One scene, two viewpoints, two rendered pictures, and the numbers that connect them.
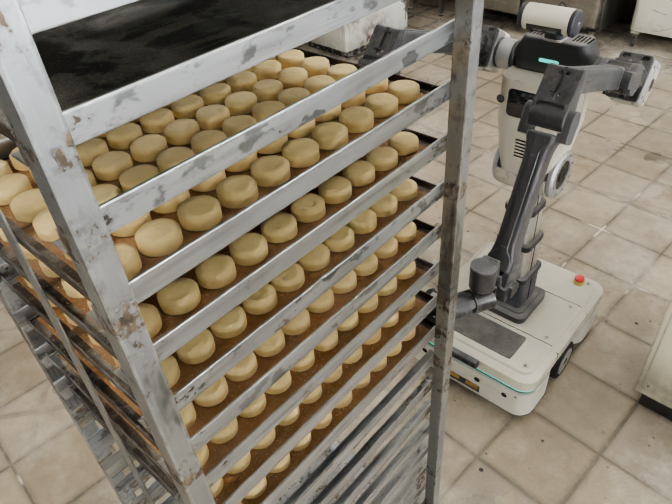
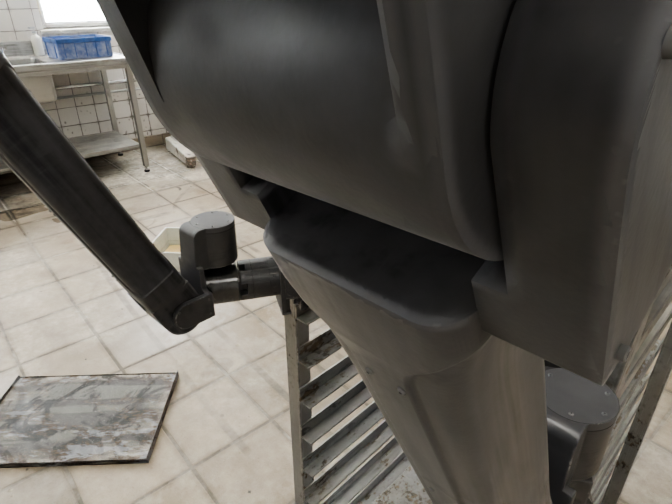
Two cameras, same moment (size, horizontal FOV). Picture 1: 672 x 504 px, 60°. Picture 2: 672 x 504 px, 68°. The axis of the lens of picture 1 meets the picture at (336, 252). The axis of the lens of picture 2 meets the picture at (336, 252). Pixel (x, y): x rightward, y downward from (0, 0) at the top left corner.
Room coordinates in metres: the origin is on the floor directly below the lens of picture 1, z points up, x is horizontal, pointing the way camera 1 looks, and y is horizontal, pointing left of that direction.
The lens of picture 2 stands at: (1.52, -0.15, 1.32)
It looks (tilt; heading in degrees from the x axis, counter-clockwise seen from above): 28 degrees down; 180
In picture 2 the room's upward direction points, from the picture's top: straight up
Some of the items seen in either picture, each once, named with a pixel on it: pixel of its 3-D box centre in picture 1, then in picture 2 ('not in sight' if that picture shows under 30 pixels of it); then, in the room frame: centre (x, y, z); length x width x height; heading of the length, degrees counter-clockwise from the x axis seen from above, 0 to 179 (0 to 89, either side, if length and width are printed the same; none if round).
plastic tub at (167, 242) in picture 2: not in sight; (177, 252); (-0.83, -1.00, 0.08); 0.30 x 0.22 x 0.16; 176
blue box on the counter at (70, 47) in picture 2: not in sight; (78, 46); (-2.49, -2.08, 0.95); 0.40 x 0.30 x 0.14; 134
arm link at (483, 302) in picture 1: (480, 297); (220, 279); (0.93, -0.31, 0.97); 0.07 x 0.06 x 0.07; 106
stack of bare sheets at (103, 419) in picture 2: not in sight; (77, 414); (0.26, -1.05, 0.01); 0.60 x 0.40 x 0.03; 92
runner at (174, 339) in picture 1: (320, 224); not in sight; (0.64, 0.02, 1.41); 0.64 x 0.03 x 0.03; 136
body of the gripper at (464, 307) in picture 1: (455, 306); (264, 277); (0.91, -0.25, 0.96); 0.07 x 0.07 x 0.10; 16
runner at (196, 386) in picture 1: (325, 274); not in sight; (0.64, 0.02, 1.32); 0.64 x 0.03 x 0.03; 136
